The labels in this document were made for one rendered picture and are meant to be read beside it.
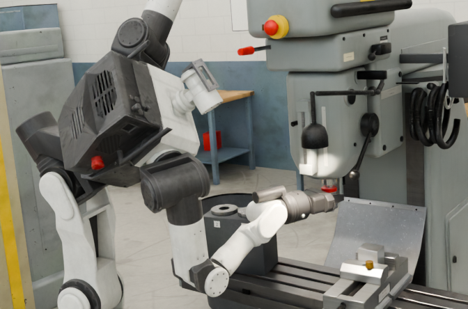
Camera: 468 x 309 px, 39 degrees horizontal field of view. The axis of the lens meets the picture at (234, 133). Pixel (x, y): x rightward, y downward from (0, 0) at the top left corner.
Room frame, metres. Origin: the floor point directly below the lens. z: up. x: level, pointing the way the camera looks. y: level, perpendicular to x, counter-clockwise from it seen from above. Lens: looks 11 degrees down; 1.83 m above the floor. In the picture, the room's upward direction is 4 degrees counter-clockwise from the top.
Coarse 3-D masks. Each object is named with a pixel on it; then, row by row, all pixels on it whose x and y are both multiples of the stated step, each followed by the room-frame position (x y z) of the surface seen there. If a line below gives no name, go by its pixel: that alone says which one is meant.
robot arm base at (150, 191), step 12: (180, 156) 1.60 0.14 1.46; (192, 156) 1.59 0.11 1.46; (144, 168) 1.54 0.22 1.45; (156, 168) 1.56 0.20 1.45; (168, 168) 1.57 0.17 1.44; (204, 168) 1.54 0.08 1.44; (144, 180) 1.51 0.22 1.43; (204, 180) 1.53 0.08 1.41; (144, 192) 1.52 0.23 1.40; (156, 192) 1.47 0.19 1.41; (204, 192) 1.54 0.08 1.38; (156, 204) 1.48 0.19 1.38
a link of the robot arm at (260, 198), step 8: (256, 192) 1.75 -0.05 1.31; (264, 192) 1.76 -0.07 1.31; (272, 192) 1.77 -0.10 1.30; (280, 192) 1.78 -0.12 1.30; (256, 200) 1.75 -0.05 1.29; (264, 200) 1.75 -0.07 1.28; (272, 200) 1.77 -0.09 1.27; (280, 200) 1.78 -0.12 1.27; (288, 200) 1.77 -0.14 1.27; (248, 208) 1.79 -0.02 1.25; (256, 208) 1.76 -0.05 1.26; (264, 208) 1.73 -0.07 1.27; (288, 208) 1.76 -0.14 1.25; (296, 208) 1.76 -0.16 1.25; (248, 216) 1.79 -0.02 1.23; (256, 216) 1.75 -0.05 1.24; (288, 216) 1.76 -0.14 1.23; (296, 216) 1.77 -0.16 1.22
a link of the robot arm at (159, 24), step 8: (144, 16) 1.83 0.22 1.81; (152, 16) 1.82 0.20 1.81; (160, 16) 1.82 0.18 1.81; (152, 24) 1.81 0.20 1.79; (160, 24) 1.82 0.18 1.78; (168, 24) 1.84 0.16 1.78; (152, 32) 1.79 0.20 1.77; (160, 32) 1.82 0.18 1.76; (168, 32) 1.84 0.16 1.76; (152, 40) 1.78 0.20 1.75; (160, 40) 1.82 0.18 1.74; (152, 48) 1.78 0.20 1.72; (160, 48) 1.82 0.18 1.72; (152, 56) 1.80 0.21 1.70; (160, 56) 1.83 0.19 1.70
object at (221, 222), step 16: (224, 208) 2.12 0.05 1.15; (240, 208) 2.13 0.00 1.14; (208, 224) 2.07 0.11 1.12; (224, 224) 2.04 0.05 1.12; (240, 224) 2.01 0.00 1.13; (208, 240) 2.07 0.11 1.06; (224, 240) 2.04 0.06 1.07; (272, 240) 2.05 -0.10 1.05; (208, 256) 2.07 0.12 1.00; (256, 256) 1.99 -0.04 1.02; (272, 256) 2.05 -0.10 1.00; (240, 272) 2.02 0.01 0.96; (256, 272) 1.99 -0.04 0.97
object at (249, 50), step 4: (240, 48) 1.74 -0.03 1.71; (244, 48) 1.75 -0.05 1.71; (248, 48) 1.75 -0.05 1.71; (252, 48) 1.77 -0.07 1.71; (256, 48) 1.79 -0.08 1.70; (260, 48) 1.80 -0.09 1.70; (264, 48) 1.82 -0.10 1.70; (268, 48) 1.83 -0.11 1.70; (240, 52) 1.73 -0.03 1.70; (244, 52) 1.74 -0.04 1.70; (248, 52) 1.75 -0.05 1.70; (252, 52) 1.76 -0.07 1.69
